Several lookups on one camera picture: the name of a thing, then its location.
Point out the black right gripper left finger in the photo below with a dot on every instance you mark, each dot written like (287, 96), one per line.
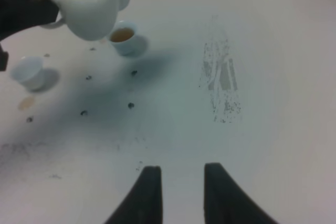
(144, 202)

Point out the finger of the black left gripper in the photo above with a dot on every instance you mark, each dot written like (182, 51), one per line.
(17, 15)

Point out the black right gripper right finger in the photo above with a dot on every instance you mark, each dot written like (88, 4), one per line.
(226, 202)

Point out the pale blue porcelain teapot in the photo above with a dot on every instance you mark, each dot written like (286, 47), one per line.
(89, 20)

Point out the near pale blue teacup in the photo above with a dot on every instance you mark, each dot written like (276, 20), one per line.
(29, 73)

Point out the pale blue teacup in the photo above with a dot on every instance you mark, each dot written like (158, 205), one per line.
(29, 73)
(123, 37)

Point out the far pale blue teacup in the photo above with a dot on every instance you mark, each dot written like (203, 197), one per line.
(123, 37)

